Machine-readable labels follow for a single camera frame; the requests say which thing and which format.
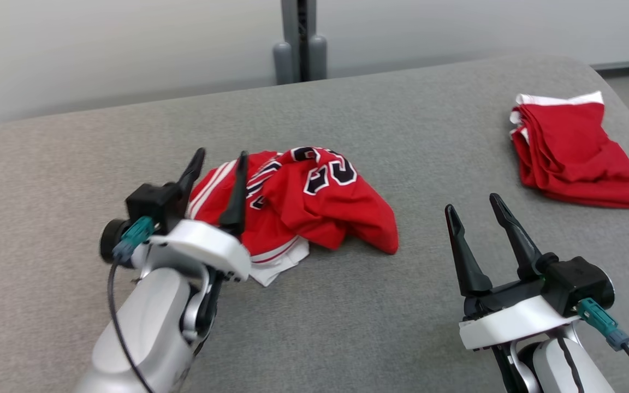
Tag red shorts white stripe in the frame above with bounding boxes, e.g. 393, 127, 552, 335
509, 91, 629, 210

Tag red basketball jersey with numbers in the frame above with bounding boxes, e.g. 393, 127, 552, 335
186, 145, 400, 288

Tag right black cable teal plug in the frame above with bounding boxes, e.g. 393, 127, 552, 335
577, 297, 629, 393

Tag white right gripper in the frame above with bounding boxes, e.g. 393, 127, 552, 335
444, 193, 580, 351

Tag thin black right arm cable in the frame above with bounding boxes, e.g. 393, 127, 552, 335
557, 336, 586, 393

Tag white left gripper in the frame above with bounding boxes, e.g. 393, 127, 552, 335
132, 147, 253, 282

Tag left black cable teal plug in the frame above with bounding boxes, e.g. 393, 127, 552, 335
106, 216, 156, 393

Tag grey metal partition post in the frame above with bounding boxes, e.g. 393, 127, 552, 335
280, 0, 318, 85

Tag grey rounded post foot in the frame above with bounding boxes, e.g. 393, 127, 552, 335
308, 35, 329, 82
272, 41, 294, 86

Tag black cable teal plug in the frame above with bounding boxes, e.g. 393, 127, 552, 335
106, 216, 156, 393
577, 297, 629, 393

